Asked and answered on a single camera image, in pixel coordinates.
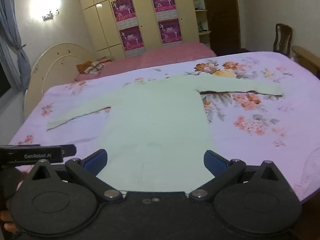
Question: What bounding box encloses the bed with floral lilac sheet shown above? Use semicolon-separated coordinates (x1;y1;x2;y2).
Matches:
8;51;320;203

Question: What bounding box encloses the grey-blue curtain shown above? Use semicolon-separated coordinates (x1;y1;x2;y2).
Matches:
0;0;31;96

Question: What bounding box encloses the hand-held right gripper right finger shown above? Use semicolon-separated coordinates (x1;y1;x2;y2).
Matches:
188;150;288;202

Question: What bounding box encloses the bed with pink cover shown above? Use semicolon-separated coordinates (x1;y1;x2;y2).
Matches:
74;42;217;82

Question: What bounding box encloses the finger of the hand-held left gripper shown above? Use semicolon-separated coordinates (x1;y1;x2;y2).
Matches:
61;144;77;157

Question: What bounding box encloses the cream arched headboard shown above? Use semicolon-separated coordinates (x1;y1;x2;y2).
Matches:
23;42;98;117

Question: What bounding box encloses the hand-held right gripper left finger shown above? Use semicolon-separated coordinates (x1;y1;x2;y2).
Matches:
27;149;123;202

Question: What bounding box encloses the orange patterned pillow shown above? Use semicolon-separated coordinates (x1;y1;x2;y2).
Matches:
76;58;114;75

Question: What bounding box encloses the cream corner shelf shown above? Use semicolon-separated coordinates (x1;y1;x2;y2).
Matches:
188;0;212;47

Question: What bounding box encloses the wall lamp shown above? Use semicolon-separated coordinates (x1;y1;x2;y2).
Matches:
28;0;62;21

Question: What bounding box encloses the dark wooden door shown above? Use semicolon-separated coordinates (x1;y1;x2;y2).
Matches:
200;0;242;56

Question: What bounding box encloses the purple wall poster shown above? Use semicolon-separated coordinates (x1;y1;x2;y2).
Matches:
119;25;145;52
111;0;137;22
150;0;175;13
158;18;182;45

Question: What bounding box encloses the dark window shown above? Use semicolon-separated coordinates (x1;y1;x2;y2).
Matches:
0;61;12;98

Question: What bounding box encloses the pale green long-sleeved sweater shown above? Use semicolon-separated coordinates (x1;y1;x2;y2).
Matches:
46;73;283;192

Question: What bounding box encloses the wooden bed footboard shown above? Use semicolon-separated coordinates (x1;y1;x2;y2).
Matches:
291;46;320;78

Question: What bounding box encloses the cream wardrobe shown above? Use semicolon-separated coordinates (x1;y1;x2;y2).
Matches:
73;0;200;58

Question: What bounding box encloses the person's left hand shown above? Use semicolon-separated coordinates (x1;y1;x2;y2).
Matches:
0;174;27;233

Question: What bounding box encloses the dark wooden chair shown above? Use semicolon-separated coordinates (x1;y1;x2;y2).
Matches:
272;23;293;57

